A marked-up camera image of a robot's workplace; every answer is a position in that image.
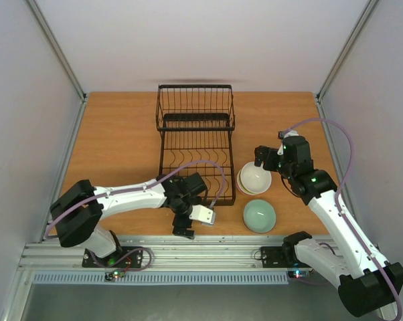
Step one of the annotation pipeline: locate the white bowl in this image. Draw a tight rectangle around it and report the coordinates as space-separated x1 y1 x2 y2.
238 162 272 195
236 175 248 195

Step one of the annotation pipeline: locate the black wire dish rack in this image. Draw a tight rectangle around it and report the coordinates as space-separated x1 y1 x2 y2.
155 84 236 206

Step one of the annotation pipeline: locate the lime green bowl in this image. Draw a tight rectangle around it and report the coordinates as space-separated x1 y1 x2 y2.
236 179 255 195

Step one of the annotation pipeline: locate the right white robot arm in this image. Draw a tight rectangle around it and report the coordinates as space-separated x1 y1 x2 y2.
254 135 403 320

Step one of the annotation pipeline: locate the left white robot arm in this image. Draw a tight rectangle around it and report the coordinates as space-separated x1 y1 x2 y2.
50 173 215 266

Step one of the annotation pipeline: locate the pale green celadon bowl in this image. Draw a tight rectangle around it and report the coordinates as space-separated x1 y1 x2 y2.
243 199 276 233

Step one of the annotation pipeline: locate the left small circuit board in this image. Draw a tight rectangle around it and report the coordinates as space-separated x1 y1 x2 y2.
104 270 126 282

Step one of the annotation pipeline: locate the small circuit board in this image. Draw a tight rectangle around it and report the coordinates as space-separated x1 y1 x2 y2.
288 270 314 280
104 270 126 282

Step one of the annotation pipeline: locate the right small circuit board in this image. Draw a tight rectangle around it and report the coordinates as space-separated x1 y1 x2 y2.
288 270 314 280

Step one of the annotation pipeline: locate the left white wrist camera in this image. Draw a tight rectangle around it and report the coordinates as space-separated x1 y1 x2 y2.
189 205 216 225

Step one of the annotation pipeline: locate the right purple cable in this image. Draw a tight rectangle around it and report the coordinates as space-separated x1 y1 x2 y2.
286 118 403 321

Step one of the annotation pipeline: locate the purple cable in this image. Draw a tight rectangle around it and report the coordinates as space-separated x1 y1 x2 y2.
286 118 403 321
44 160 226 241

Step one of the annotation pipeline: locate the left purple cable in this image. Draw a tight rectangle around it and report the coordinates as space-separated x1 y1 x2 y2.
44 160 226 241

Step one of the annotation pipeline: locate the aluminium front rail frame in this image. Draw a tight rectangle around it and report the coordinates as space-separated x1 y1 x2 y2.
17 233 386 272

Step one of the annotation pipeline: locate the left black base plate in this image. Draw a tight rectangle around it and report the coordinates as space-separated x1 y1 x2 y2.
82 246 144 269

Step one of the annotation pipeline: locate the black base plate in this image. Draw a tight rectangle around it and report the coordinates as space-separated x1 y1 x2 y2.
260 246 310 269
82 246 144 269

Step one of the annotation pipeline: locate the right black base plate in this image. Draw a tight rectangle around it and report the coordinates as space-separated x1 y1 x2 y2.
260 246 310 269

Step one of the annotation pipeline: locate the grey slotted cable duct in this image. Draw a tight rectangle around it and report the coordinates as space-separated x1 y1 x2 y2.
32 271 289 286

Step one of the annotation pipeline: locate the right aluminium corner post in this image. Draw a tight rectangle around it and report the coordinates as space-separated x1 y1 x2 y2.
315 0 382 101

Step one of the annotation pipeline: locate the aluminium corner post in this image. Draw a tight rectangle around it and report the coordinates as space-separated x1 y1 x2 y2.
24 0 88 101
315 0 382 101

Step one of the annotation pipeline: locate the left aluminium corner post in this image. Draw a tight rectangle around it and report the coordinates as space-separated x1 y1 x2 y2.
24 0 88 101

